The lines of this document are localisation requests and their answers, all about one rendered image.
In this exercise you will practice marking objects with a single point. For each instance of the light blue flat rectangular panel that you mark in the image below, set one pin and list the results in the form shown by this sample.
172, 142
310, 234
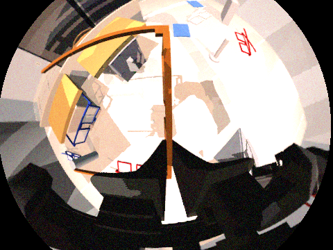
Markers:
195, 4
181, 30

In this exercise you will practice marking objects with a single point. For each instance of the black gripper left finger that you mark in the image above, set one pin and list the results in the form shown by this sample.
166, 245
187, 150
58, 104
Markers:
147, 182

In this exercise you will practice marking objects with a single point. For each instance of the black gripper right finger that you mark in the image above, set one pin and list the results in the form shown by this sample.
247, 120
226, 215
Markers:
194, 175

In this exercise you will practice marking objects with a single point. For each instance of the grey rectangular panel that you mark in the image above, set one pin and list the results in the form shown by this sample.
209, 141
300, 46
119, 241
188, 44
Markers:
73, 68

